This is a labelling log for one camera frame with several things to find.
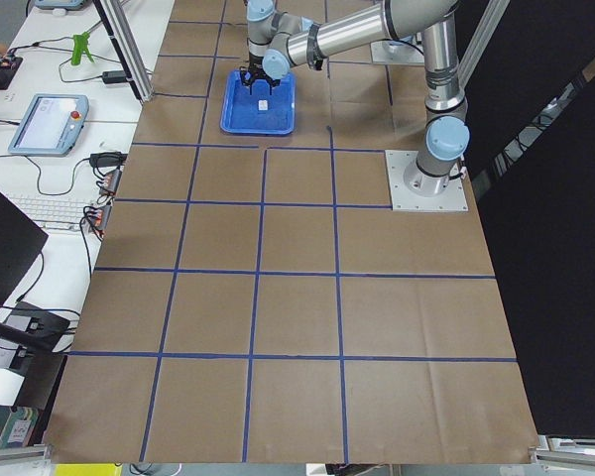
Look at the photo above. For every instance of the left aluminium frame post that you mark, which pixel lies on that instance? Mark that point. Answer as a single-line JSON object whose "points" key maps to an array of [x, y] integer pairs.
{"points": [[117, 27]]}

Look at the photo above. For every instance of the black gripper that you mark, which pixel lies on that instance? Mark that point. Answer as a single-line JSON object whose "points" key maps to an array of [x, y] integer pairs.
{"points": [[256, 74]]}

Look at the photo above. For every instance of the white keyboard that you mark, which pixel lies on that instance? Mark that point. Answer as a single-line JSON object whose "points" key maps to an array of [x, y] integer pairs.
{"points": [[60, 214]]}

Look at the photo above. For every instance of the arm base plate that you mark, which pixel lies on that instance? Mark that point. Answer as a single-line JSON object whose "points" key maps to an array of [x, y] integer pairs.
{"points": [[398, 53], [413, 191]]}

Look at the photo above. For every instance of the teach pendant tablet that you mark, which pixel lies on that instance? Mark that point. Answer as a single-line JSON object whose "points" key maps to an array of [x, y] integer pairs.
{"points": [[51, 125]]}

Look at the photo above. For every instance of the black power adapter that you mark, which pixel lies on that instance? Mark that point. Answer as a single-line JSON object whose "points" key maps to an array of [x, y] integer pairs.
{"points": [[113, 76]]}

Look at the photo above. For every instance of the black monitor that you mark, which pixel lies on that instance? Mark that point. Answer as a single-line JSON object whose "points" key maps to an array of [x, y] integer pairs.
{"points": [[21, 242]]}

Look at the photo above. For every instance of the blue plastic tray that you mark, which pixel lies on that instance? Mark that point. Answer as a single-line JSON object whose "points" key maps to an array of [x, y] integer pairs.
{"points": [[258, 111]]}

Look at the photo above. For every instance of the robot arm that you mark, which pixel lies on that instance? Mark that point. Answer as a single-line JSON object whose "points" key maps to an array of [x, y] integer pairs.
{"points": [[279, 41]]}

